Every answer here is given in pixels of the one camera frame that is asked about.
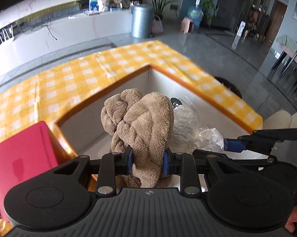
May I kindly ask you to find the grey metal trash can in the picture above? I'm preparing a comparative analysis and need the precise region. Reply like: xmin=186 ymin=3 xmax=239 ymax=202
xmin=131 ymin=4 xmax=154 ymax=39

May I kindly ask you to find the clear plastic bag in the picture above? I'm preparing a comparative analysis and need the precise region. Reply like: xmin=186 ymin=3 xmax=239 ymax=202
xmin=169 ymin=97 xmax=226 ymax=154

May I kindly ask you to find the yellow checkered tablecloth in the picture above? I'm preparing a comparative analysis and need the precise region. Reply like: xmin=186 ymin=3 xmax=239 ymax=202
xmin=0 ymin=41 xmax=263 ymax=142

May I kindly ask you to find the white marble tv bench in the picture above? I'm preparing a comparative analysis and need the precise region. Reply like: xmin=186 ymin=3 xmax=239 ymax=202
xmin=0 ymin=10 xmax=132 ymax=79

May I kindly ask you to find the blue water jug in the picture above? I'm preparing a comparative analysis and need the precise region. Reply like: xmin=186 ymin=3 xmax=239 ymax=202
xmin=187 ymin=0 xmax=204 ymax=28

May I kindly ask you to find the teddy bear figure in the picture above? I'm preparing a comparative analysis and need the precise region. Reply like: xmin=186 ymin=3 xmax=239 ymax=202
xmin=97 ymin=0 xmax=109 ymax=13

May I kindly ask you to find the red square box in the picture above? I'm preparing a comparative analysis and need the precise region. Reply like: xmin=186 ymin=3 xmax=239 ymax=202
xmin=0 ymin=121 xmax=71 ymax=221

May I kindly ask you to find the potted floor plant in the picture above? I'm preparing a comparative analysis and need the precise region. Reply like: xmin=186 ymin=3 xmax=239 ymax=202
xmin=150 ymin=0 xmax=175 ymax=35

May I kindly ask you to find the person's right hand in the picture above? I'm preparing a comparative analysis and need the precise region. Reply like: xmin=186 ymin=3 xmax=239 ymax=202
xmin=285 ymin=206 xmax=297 ymax=233

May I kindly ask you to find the orange cardboard box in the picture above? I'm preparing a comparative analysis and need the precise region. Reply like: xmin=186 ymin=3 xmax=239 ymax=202
xmin=50 ymin=63 xmax=269 ymax=193

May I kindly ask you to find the white wifi router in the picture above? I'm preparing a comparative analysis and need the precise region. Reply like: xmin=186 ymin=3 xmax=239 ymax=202
xmin=0 ymin=25 xmax=14 ymax=43

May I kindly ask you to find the brown braided plush towel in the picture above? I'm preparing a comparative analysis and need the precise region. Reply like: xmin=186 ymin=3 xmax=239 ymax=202
xmin=101 ymin=88 xmax=174 ymax=189

